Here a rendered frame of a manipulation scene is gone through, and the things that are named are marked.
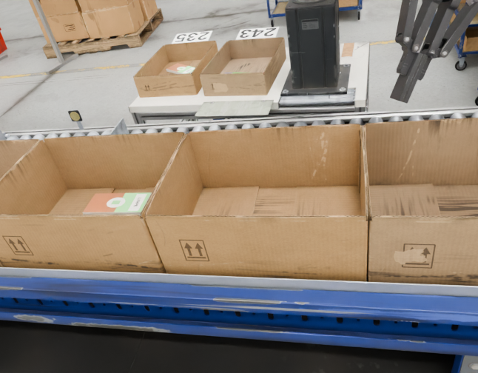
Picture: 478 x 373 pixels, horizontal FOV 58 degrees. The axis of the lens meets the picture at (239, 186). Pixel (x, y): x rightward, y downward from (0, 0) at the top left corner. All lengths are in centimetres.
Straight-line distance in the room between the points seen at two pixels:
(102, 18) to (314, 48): 397
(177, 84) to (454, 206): 129
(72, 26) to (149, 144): 467
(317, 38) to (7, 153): 111
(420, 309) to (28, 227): 74
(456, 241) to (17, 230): 82
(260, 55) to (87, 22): 361
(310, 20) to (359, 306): 115
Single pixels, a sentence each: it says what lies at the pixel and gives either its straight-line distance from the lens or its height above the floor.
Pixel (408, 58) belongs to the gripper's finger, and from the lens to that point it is 68.
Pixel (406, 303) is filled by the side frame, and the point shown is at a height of 91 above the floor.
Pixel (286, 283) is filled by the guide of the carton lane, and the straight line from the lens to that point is 79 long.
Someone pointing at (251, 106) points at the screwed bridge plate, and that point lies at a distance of 172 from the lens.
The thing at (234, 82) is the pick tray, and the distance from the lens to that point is 180.
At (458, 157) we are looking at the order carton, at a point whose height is 96.
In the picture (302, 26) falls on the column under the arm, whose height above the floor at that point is 101.
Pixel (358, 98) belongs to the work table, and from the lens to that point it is 170.
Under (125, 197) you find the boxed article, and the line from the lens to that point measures 112.
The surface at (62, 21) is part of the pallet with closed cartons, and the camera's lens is 572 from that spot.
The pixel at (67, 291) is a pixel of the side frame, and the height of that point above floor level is 91.
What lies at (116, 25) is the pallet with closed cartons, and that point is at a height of 25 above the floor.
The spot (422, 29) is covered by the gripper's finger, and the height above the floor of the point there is 130.
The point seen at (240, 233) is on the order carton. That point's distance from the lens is 76.
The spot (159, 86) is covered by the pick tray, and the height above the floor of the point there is 80.
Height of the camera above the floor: 153
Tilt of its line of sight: 37 degrees down
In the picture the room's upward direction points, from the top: 12 degrees counter-clockwise
